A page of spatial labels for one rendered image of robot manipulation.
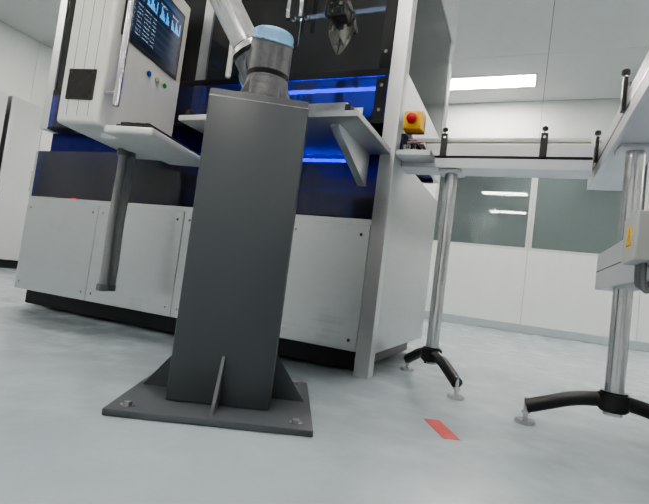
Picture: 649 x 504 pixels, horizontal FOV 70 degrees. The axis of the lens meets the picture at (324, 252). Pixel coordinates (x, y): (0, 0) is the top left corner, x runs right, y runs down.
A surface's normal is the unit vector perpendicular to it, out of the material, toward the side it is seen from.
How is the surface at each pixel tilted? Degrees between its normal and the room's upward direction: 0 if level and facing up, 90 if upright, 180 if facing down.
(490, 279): 90
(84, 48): 90
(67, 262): 90
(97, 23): 90
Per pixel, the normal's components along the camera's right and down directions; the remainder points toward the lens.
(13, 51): 0.91, 0.09
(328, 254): -0.39, -0.11
